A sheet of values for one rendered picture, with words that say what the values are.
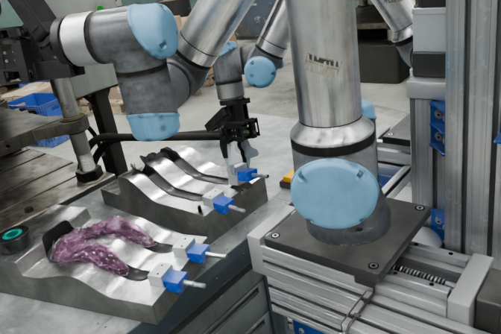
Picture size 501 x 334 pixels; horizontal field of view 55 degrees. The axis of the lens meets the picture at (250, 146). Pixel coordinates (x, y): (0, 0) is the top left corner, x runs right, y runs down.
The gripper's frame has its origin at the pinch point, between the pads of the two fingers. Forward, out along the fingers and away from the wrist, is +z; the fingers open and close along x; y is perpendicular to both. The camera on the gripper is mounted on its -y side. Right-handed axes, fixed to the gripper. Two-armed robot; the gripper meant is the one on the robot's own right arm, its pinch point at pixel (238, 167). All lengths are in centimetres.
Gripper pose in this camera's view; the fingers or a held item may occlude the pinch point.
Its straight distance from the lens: 139.9
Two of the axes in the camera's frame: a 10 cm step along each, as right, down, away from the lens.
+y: 7.3, 0.1, -6.8
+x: 6.6, -2.5, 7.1
